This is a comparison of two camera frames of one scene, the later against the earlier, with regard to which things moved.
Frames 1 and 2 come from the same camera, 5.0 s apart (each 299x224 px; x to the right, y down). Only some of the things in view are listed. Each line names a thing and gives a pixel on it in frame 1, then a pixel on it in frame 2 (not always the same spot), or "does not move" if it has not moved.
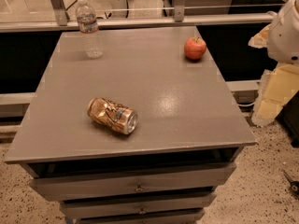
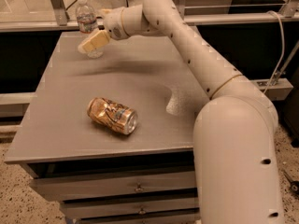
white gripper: (285, 39) -> (114, 23)
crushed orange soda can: (114, 115) does not move
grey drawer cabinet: (147, 133) does not move
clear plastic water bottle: (91, 35) does not move
